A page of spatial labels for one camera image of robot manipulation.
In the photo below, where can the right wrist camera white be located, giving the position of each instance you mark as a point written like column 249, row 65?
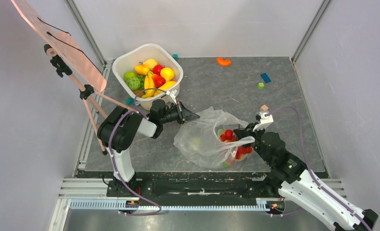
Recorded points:
column 264, row 121

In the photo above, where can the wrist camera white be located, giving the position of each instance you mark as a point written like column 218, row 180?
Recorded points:
column 172, row 95
column 264, row 121

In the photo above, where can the clear plastic bag of fruits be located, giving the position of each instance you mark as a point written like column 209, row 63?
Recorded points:
column 198, row 141

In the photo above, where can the red fake strawberry bunch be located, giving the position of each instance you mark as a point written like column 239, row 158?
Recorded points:
column 236, row 153

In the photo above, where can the yellow fake banana bunch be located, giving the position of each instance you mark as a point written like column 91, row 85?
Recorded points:
column 149, row 87

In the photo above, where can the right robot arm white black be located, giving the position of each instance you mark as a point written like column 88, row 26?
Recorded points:
column 291, row 178

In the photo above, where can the green fake custard apple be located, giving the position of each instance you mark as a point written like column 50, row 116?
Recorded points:
column 134, row 83

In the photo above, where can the red fake pepper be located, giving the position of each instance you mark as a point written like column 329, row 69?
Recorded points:
column 158, row 80

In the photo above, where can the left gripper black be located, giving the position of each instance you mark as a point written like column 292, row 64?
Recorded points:
column 184, row 114

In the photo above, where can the yellow fake pear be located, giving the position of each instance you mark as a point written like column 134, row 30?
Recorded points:
column 167, row 73

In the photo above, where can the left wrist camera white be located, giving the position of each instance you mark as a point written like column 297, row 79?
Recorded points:
column 172, row 95

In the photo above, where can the pink tripod stand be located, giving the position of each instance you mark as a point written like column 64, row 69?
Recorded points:
column 85, row 90

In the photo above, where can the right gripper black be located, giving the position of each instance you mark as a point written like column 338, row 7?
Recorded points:
column 252, row 136

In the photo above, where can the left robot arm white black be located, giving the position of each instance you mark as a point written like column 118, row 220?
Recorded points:
column 119, row 129

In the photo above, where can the teal toy piece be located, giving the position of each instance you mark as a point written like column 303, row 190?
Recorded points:
column 129, row 101

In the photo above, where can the blue toy brick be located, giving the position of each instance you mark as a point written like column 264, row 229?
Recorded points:
column 265, row 77

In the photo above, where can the wooden toy cube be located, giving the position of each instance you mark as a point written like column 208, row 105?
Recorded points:
column 264, row 108

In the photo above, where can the orange curved toy block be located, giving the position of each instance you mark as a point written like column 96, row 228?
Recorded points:
column 223, row 62

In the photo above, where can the red fake apple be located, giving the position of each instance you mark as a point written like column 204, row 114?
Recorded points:
column 157, row 69

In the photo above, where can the pink perforated board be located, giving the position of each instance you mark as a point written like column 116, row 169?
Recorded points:
column 63, row 44

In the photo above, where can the orange yellow fake mango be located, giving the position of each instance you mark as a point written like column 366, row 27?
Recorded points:
column 142, row 69

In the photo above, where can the white plastic basket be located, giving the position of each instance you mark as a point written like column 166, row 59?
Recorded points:
column 128, row 61

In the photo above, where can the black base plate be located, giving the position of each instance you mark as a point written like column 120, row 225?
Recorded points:
column 154, row 184

